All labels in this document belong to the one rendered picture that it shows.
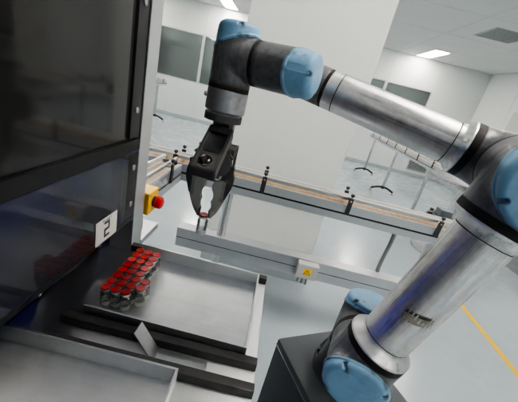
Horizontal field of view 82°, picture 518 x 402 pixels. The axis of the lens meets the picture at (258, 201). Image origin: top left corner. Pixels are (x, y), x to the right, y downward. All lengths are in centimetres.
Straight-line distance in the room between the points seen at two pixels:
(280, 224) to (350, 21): 141
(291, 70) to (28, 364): 65
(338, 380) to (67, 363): 47
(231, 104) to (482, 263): 45
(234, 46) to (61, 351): 61
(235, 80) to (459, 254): 44
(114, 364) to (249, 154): 172
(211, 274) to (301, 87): 57
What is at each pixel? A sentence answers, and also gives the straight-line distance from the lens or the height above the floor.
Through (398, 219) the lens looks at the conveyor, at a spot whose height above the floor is 93.
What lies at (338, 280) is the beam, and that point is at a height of 47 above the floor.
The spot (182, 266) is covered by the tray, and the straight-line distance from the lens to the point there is 89.
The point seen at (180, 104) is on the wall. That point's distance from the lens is 913.
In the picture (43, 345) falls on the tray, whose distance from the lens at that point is 70.
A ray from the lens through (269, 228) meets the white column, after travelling 232.
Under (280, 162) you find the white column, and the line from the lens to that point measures 214.
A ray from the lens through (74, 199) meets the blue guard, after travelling 63.
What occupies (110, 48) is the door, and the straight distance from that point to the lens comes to 67.
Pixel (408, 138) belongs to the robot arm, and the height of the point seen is 137.
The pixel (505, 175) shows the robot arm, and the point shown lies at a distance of 46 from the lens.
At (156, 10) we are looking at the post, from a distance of 82.
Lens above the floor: 140
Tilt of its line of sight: 21 degrees down
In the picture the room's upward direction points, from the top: 14 degrees clockwise
